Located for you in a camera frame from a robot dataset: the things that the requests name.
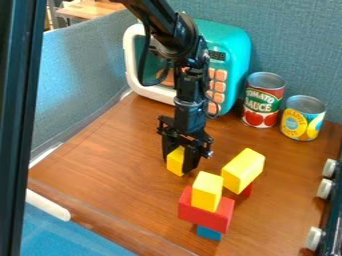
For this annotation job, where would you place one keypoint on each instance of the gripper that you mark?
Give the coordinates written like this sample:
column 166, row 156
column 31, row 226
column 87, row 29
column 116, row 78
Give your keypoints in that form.
column 189, row 118

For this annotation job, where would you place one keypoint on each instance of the yellow can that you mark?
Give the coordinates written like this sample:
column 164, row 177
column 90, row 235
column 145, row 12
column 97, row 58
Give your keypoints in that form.
column 302, row 118

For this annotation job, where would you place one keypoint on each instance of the large red block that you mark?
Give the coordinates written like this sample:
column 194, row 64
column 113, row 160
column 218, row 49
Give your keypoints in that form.
column 209, row 216

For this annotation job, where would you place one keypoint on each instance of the red tomato sauce can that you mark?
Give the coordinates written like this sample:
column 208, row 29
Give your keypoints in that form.
column 263, row 100

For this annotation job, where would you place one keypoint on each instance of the wooden desk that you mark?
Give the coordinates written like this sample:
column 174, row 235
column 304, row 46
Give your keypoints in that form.
column 89, row 9

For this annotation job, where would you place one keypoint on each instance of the toy stove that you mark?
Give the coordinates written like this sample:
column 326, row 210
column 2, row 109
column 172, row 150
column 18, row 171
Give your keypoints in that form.
column 331, row 206

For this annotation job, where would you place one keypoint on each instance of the large yellow block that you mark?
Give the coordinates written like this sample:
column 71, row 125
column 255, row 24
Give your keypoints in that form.
column 242, row 170

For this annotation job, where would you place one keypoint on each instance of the medium yellow block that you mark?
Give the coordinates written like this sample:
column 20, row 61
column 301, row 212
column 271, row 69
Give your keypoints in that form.
column 207, row 191

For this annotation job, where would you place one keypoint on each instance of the toy microwave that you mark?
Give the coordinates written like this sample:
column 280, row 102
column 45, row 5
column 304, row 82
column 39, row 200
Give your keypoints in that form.
column 231, row 46

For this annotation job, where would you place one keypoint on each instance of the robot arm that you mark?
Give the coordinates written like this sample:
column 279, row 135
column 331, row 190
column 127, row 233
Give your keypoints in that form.
column 171, row 26

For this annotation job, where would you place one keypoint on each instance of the blue block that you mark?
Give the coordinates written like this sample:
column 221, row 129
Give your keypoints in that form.
column 209, row 233

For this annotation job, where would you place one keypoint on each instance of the small yellow block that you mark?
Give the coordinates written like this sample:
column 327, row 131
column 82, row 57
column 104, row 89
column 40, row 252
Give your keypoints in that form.
column 175, row 161

